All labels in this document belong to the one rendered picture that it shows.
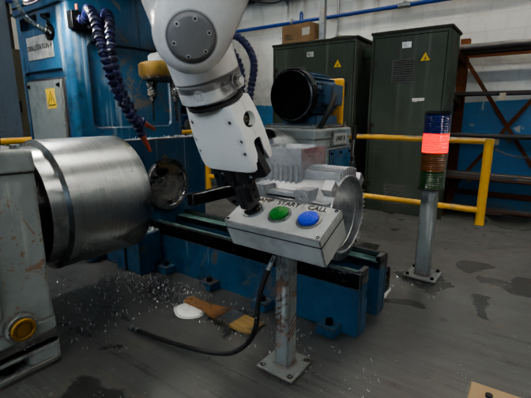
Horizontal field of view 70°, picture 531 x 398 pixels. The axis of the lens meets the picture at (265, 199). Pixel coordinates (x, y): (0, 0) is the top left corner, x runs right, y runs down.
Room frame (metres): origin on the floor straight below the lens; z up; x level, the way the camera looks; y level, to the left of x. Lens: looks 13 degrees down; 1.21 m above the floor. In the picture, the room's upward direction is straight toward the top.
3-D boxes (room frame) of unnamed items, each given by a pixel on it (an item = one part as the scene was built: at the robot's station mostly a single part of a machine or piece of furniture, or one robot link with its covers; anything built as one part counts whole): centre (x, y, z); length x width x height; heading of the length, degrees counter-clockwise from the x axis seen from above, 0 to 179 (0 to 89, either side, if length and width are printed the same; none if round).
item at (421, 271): (0.92, -0.41, 1.01); 0.08 x 0.08 x 0.42; 53
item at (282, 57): (4.44, -0.62, 0.99); 1.02 x 0.49 x 1.98; 55
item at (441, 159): (0.92, -0.41, 1.10); 0.06 x 0.06 x 0.04
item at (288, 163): (0.81, -0.05, 1.11); 0.12 x 0.11 x 0.07; 53
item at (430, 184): (0.92, -0.41, 1.05); 0.06 x 0.06 x 0.04
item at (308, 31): (4.62, -0.43, 2.07); 0.40 x 0.30 x 0.21; 47
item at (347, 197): (0.79, -0.08, 1.01); 0.20 x 0.19 x 0.19; 53
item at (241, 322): (0.72, 0.09, 0.80); 0.21 x 0.05 x 0.01; 53
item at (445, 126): (0.92, -0.41, 1.19); 0.06 x 0.06 x 0.04
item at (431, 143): (0.92, -0.41, 1.14); 0.06 x 0.06 x 0.04
